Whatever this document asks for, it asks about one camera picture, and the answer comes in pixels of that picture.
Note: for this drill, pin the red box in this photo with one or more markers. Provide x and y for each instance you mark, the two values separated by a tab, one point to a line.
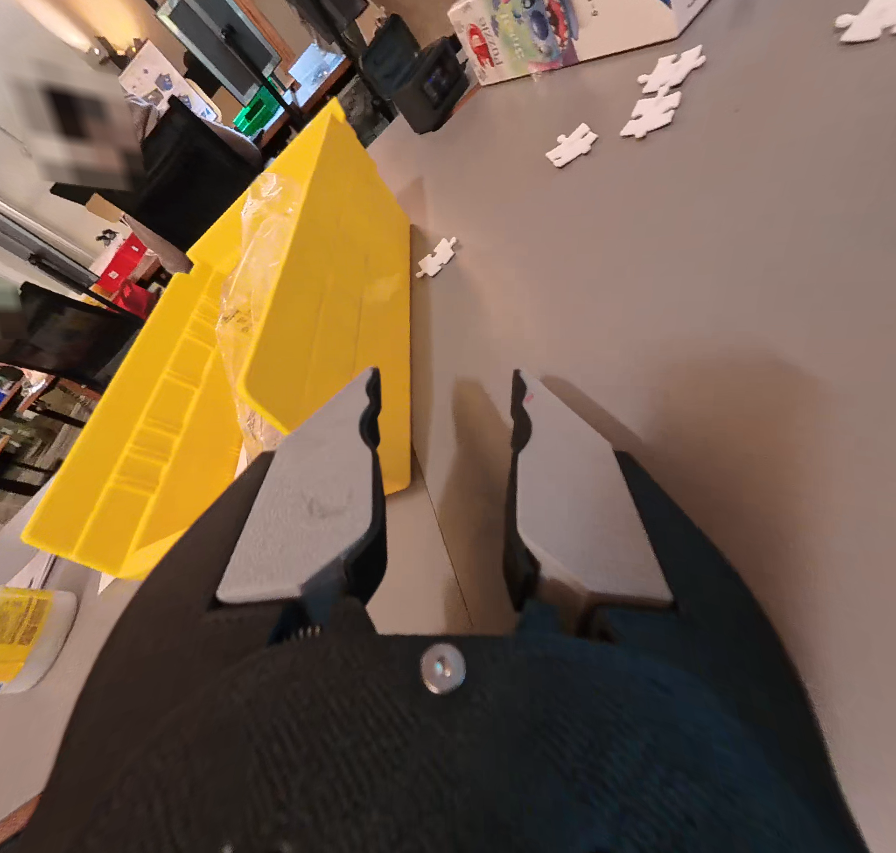
129	272

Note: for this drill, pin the cardboard puzzle box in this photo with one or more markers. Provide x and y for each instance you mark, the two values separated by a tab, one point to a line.
602	6

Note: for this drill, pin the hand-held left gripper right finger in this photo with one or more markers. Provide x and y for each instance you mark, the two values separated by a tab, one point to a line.
588	510

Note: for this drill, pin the white tub yellow label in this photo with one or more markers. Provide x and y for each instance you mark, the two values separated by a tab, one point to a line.
28	636

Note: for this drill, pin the clear plastic bag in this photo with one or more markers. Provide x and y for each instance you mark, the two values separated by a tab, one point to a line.
259	272

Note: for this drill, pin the grey framed panel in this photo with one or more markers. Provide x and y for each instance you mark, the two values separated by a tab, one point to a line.
217	27

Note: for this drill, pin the black draped furniture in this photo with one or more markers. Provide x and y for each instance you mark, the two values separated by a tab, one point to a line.
189	174

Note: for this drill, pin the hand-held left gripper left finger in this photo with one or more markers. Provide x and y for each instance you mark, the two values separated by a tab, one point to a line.
308	503

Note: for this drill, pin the black charging case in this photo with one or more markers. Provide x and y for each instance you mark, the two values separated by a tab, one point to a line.
420	76

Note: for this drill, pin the green plastic bin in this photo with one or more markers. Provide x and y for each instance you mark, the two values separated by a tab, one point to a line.
255	111

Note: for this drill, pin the yellow plastic bin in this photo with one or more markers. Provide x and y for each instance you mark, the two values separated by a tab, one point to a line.
329	293

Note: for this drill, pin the white puzzle piece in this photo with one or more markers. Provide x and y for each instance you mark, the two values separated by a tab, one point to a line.
572	144
651	114
868	18
672	69
437	256

